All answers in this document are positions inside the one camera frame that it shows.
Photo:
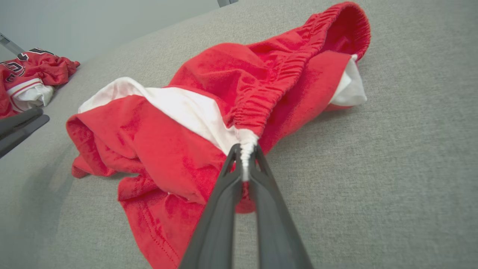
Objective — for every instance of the red jersey with white trim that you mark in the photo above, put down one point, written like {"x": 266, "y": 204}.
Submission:
{"x": 41, "y": 69}

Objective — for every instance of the grey partition post with latch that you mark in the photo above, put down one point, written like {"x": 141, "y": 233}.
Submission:
{"x": 226, "y": 3}

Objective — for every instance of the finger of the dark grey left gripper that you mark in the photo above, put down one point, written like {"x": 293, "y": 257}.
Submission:
{"x": 22, "y": 136}
{"x": 20, "y": 120}

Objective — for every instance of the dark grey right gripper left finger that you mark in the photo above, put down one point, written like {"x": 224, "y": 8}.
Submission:
{"x": 216, "y": 224}

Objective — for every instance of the grey fabric sofa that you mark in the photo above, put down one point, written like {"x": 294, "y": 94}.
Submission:
{"x": 392, "y": 168}

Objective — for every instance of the red shorts with white panels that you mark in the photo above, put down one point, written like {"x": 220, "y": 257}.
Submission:
{"x": 168, "y": 149}

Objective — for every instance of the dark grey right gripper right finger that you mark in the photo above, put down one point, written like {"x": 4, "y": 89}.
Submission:
{"x": 278, "y": 231}

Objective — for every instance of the grey partition foot frame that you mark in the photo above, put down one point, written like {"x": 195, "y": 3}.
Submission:
{"x": 11, "y": 46}

